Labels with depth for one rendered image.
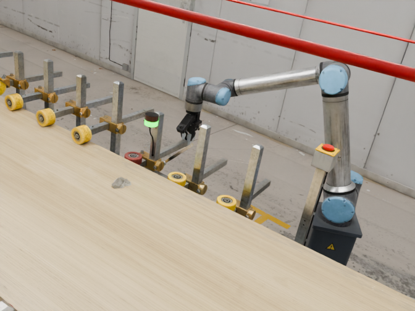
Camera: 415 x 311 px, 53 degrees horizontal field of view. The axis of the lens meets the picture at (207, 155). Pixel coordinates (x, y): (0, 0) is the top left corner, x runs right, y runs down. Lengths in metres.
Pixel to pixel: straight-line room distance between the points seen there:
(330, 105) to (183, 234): 0.88
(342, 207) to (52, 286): 1.32
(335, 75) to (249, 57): 2.90
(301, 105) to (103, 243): 3.37
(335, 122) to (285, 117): 2.68
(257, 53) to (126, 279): 3.66
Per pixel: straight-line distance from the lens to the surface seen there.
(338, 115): 1.93
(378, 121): 4.23
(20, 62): 2.59
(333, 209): 2.07
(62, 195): 1.64
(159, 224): 1.50
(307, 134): 4.52
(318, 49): 0.29
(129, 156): 1.92
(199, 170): 1.82
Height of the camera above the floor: 1.80
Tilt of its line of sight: 26 degrees down
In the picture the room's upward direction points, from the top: 9 degrees clockwise
